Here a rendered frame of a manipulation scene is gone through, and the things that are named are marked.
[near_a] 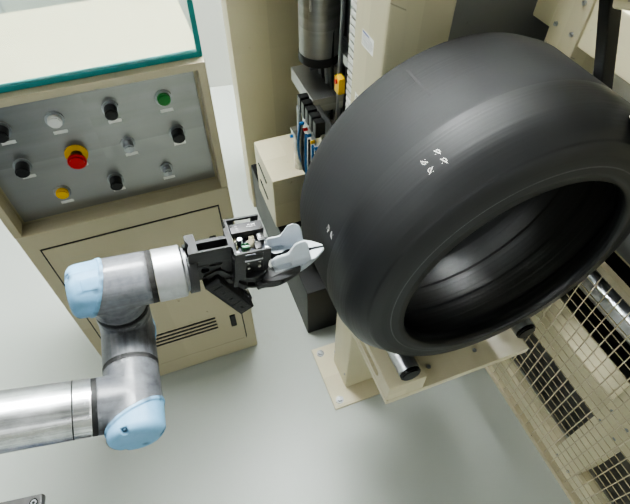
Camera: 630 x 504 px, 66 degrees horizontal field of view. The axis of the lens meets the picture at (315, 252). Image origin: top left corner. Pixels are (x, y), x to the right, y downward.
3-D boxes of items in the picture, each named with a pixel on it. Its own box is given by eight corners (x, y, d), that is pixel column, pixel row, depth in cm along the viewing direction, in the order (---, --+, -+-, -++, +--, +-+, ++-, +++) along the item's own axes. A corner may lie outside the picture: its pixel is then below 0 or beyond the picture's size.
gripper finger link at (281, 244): (326, 226, 74) (268, 237, 71) (322, 252, 78) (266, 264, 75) (319, 212, 76) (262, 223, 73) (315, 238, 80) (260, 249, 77)
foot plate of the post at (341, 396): (311, 351, 202) (311, 348, 201) (370, 331, 208) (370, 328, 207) (335, 410, 186) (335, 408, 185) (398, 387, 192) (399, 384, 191)
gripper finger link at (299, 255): (334, 241, 72) (274, 253, 69) (329, 267, 76) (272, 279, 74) (326, 226, 74) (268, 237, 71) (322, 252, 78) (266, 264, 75)
